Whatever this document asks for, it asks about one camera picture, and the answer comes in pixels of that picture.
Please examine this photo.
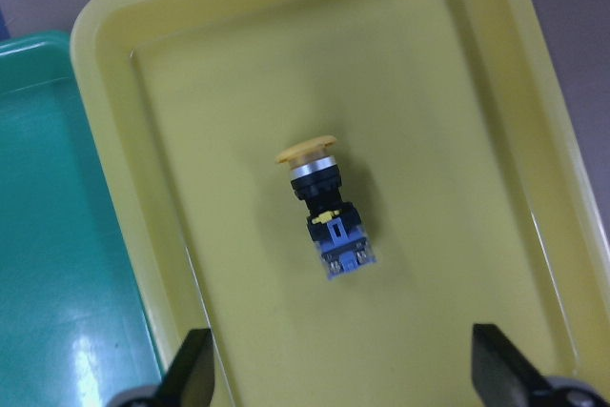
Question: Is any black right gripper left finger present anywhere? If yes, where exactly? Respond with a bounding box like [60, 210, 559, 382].
[109, 327, 216, 407]

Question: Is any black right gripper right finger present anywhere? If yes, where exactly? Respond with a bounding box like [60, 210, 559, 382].
[470, 322, 610, 407]

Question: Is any green plastic tray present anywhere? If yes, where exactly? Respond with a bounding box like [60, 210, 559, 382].
[1, 31, 161, 406]

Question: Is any yellow plastic tray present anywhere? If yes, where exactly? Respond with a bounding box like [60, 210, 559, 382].
[71, 0, 609, 406]

